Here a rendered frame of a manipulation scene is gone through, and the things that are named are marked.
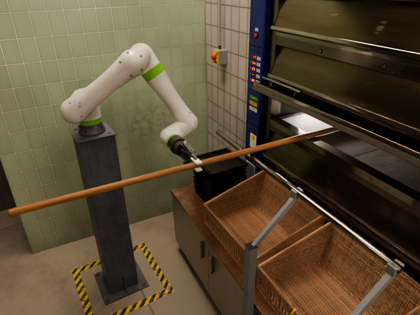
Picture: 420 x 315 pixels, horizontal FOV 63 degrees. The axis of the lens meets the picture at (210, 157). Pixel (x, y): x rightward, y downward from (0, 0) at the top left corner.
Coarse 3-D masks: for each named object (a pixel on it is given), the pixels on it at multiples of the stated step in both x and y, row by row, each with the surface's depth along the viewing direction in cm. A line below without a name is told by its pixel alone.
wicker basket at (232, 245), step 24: (240, 192) 224; (288, 192) 208; (216, 216) 202; (264, 216) 224; (288, 216) 208; (312, 216) 191; (240, 240) 205; (264, 240) 204; (288, 240) 176; (240, 264) 186
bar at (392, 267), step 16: (256, 160) 170; (272, 176) 159; (288, 208) 148; (320, 208) 134; (272, 224) 147; (336, 224) 127; (256, 240) 148; (256, 256) 150; (384, 256) 111; (400, 272) 108; (384, 288) 110; (368, 304) 110
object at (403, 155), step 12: (276, 96) 180; (300, 96) 188; (300, 108) 166; (324, 108) 169; (324, 120) 153; (348, 120) 154; (360, 120) 158; (348, 132) 142; (360, 132) 137; (384, 132) 143; (372, 144) 132; (384, 144) 128; (408, 144) 132; (396, 156) 124; (408, 156) 120
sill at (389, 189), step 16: (288, 128) 202; (304, 144) 191; (320, 144) 182; (336, 160) 172; (352, 160) 167; (368, 176) 156; (384, 176) 153; (400, 192) 143; (416, 192) 142; (416, 208) 138
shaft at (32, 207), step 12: (312, 132) 189; (324, 132) 192; (264, 144) 176; (276, 144) 179; (216, 156) 166; (228, 156) 167; (180, 168) 158; (192, 168) 161; (132, 180) 149; (144, 180) 151; (84, 192) 141; (96, 192) 143; (36, 204) 134; (48, 204) 136
